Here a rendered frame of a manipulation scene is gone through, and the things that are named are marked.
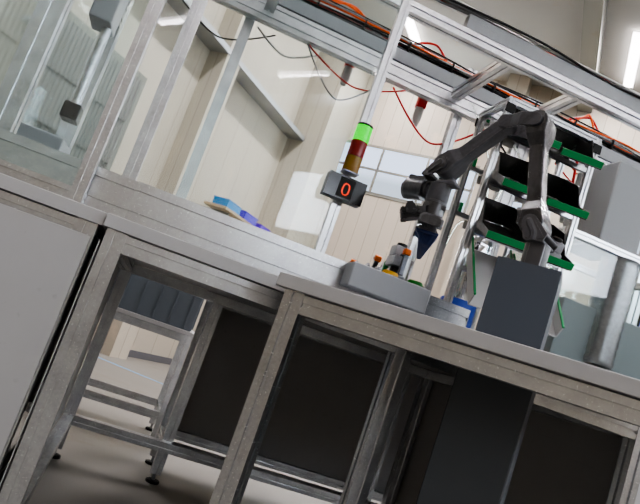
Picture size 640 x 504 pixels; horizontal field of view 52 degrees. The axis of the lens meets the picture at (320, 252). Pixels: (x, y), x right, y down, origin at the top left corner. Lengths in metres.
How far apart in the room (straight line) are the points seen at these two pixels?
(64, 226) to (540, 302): 1.03
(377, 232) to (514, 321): 8.41
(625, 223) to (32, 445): 2.46
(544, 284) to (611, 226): 1.60
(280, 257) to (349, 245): 8.32
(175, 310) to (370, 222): 6.61
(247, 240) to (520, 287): 0.63
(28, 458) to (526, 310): 1.09
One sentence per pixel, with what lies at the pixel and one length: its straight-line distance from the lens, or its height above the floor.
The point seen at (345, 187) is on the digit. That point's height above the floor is 1.21.
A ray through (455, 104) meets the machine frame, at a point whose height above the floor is 2.03.
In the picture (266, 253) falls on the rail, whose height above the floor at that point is 0.91.
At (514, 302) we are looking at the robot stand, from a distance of 1.49.
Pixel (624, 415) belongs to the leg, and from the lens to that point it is 1.25.
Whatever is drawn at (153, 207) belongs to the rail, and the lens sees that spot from 1.57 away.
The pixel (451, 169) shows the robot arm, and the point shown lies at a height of 1.28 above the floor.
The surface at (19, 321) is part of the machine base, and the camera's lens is 1.52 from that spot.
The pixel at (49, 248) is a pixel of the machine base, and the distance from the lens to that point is 1.51.
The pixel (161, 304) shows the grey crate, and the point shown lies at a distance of 3.58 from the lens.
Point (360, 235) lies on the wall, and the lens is 9.90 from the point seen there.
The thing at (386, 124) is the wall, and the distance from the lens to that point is 10.46.
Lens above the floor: 0.72
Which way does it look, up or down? 9 degrees up
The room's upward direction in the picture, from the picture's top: 19 degrees clockwise
